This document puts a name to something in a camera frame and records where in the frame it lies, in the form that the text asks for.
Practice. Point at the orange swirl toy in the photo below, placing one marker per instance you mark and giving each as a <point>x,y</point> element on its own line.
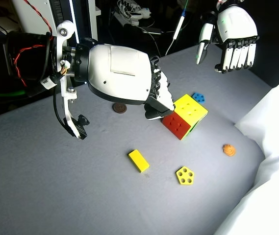
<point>229,150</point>

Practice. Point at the brown round cookie toy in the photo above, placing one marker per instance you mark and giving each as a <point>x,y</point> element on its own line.
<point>119,108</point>

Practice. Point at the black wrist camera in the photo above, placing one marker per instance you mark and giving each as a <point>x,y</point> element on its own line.
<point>81,133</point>

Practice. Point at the yellow pentagon block with holes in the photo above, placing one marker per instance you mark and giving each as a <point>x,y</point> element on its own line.
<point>185,175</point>

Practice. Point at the yellow rectangular block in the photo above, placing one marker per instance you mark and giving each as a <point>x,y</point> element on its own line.
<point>139,161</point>

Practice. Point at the dark flat device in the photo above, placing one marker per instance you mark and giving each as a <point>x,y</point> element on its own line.
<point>151,30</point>

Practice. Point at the white sheet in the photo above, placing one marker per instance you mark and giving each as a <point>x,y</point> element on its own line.
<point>271,147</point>

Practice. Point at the grey table cloth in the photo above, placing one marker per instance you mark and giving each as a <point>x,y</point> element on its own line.
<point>80,183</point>

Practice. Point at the blue pentagon block with holes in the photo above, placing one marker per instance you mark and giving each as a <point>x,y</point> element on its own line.
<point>199,98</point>

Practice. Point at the multicoloured puzzle cube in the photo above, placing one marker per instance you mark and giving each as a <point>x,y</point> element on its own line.
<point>190,110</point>

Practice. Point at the white robot body column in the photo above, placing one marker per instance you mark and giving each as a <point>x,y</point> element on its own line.
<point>26,22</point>

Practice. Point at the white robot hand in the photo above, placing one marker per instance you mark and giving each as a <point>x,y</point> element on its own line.
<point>237,24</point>
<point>119,73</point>

